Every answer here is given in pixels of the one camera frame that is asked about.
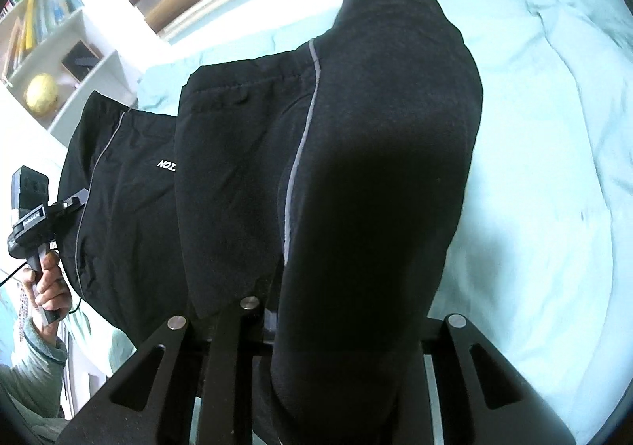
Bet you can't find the black track jacket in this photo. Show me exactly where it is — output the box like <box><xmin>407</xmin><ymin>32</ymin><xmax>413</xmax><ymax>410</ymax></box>
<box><xmin>58</xmin><ymin>0</ymin><xmax>483</xmax><ymax>444</ymax></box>

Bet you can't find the grey-green sleeve forearm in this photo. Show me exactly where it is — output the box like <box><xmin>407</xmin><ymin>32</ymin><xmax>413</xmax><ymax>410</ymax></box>
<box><xmin>1</xmin><ymin>318</ymin><xmax>68</xmax><ymax>444</ymax></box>

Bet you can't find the person's left hand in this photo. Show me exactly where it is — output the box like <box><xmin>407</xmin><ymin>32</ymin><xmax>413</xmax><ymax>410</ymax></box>
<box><xmin>19</xmin><ymin>251</ymin><xmax>72</xmax><ymax>325</ymax></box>

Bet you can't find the yellow ball on shelf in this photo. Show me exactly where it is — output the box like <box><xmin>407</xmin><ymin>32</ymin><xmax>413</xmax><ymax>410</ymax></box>
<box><xmin>25</xmin><ymin>73</ymin><xmax>59</xmax><ymax>116</ymax></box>

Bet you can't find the light green bed sheet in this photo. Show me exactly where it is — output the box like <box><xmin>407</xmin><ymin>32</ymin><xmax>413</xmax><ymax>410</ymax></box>
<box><xmin>140</xmin><ymin>0</ymin><xmax>632</xmax><ymax>444</ymax></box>

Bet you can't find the white bookshelf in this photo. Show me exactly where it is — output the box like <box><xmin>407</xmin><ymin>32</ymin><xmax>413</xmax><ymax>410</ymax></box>
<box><xmin>1</xmin><ymin>0</ymin><xmax>159</xmax><ymax>145</ymax></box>

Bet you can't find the row of books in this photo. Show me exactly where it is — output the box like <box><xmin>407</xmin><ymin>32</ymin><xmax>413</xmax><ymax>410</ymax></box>
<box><xmin>1</xmin><ymin>0</ymin><xmax>84</xmax><ymax>83</ymax></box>

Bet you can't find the black cable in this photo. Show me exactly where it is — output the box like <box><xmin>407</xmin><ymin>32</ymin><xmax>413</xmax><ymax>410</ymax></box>
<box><xmin>0</xmin><ymin>238</ymin><xmax>86</xmax><ymax>318</ymax></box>

